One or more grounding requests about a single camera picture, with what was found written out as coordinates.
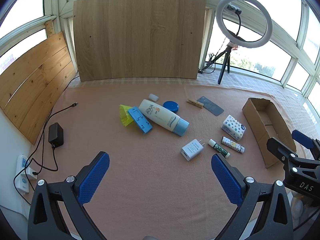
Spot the white usb wall charger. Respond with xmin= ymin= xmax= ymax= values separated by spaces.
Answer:
xmin=180 ymin=139 xmax=206 ymax=162

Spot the wooden clothespin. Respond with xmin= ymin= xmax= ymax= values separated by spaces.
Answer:
xmin=186 ymin=99 xmax=204 ymax=109

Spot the brown cardboard box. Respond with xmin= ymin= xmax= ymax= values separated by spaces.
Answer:
xmin=242 ymin=97 xmax=297 ymax=169

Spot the patterned lip balm tube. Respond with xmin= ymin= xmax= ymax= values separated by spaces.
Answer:
xmin=221 ymin=136 xmax=245 ymax=154

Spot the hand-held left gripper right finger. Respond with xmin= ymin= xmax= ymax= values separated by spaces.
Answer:
xmin=211 ymin=153 xmax=294 ymax=240

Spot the blue plastic phone stand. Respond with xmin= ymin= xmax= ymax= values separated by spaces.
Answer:
xmin=127 ymin=106 xmax=153 ymax=134

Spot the black ring light clamp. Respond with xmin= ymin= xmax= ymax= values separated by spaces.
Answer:
xmin=226 ymin=3 xmax=243 ymax=37

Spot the light oak wooden board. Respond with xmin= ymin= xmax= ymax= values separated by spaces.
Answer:
xmin=73 ymin=0 xmax=207 ymax=82

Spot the white patterned tissue pack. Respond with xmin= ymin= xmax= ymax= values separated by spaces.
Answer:
xmin=221 ymin=115 xmax=247 ymax=141

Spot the green lip balm stick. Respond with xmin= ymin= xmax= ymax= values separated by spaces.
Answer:
xmin=208 ymin=139 xmax=231 ymax=158

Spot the black ring light cable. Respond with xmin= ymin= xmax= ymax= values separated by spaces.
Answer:
xmin=205 ymin=36 xmax=228 ymax=74

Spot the pink felt mat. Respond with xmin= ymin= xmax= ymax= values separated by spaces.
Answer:
xmin=27 ymin=81 xmax=293 ymax=240

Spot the yellow shuttlecock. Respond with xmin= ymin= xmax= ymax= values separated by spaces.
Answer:
xmin=119 ymin=104 xmax=136 ymax=128

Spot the pine plank wooden board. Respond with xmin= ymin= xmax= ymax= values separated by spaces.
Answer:
xmin=0 ymin=31 xmax=77 ymax=145

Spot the small wooden strip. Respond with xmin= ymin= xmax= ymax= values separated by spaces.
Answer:
xmin=44 ymin=21 xmax=56 ymax=39

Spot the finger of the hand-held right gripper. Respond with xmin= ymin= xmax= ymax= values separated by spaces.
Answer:
xmin=266 ymin=137 xmax=298 ymax=162
xmin=291 ymin=129 xmax=320 ymax=156

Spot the black tripod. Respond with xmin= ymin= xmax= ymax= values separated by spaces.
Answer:
xmin=200 ymin=46 xmax=232 ymax=85

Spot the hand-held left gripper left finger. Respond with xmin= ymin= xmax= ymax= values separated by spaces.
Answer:
xmin=27 ymin=151 xmax=110 ymax=240

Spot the white power strip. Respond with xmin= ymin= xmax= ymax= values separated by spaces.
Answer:
xmin=14 ymin=155 xmax=38 ymax=196

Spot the black adapter cord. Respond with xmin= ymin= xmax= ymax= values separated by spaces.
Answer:
xmin=26 ymin=144 xmax=59 ymax=177

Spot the black power adapter with cable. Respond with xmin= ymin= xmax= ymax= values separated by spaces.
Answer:
xmin=12 ymin=102 xmax=78 ymax=205

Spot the grey printed card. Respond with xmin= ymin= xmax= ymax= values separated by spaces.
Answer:
xmin=198 ymin=96 xmax=224 ymax=117

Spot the white sunscreen bottle blue cap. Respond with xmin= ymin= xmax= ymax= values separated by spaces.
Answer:
xmin=139 ymin=99 xmax=190 ymax=137

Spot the blue round tape measure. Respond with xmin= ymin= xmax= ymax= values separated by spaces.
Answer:
xmin=163 ymin=101 xmax=179 ymax=113

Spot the white ring light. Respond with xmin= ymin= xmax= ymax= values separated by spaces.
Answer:
xmin=215 ymin=0 xmax=273 ymax=49

